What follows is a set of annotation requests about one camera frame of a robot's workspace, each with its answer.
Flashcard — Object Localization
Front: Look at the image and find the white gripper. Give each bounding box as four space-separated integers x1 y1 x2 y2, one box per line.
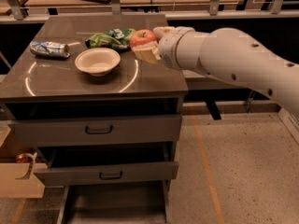
132 26 194 69

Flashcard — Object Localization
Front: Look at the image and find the red apple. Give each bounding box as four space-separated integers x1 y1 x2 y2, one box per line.
130 29 157 48

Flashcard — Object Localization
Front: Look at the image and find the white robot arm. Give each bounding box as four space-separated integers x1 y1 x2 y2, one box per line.
130 27 299 117

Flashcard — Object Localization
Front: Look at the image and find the grey drawer cabinet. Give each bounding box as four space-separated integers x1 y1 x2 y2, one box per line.
0 13 189 224

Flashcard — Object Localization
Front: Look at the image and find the grey top drawer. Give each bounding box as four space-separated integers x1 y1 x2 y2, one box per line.
8 114 182 147

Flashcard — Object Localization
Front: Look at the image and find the grey drawer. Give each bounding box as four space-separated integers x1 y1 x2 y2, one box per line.
57 181 171 224
35 143 178 187
8 114 182 147

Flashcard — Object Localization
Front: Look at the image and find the grey middle drawer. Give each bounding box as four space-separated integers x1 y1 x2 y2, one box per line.
35 143 178 187

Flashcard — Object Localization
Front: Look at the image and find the grey bottom drawer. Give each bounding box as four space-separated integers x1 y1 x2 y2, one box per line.
57 181 171 224

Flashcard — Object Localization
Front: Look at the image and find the green chip bag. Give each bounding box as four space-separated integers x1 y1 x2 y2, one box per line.
85 28 135 50

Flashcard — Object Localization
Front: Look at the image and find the white paper bowl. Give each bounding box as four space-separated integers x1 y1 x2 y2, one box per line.
75 48 121 77

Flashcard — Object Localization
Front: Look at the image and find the crushed blue white can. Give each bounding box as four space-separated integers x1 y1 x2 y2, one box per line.
30 41 70 59

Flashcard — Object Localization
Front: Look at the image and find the wooden box with tape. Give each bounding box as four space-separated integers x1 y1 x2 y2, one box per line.
0 121 46 198

